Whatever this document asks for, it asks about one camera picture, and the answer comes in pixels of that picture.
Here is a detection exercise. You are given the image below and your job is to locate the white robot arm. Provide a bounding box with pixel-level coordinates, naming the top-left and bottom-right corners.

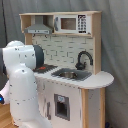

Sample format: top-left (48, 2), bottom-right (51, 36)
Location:
top-left (0, 41), bottom-right (52, 128)

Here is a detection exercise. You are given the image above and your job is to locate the wooden toy kitchen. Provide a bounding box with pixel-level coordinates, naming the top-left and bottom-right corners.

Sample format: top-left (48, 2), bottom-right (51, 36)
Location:
top-left (20, 11), bottom-right (114, 128)

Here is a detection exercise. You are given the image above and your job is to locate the grey toy sink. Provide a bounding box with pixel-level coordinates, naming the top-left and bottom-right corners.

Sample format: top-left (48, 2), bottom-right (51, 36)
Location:
top-left (52, 68), bottom-right (92, 81)

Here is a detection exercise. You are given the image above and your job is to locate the black toy faucet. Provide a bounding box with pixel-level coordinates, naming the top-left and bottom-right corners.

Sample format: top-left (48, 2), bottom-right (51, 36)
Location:
top-left (75, 51), bottom-right (93, 70)

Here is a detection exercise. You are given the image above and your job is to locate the black toy stovetop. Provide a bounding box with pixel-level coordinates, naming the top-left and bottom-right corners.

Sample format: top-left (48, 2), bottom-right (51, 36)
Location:
top-left (35, 64), bottom-right (55, 73)

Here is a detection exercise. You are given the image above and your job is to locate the toy microwave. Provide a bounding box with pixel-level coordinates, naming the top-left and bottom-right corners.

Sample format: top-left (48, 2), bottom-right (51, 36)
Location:
top-left (54, 14), bottom-right (92, 34)

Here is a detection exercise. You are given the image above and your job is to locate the grey range hood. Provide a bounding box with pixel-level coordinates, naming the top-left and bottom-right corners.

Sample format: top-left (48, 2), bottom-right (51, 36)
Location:
top-left (24, 15), bottom-right (53, 34)

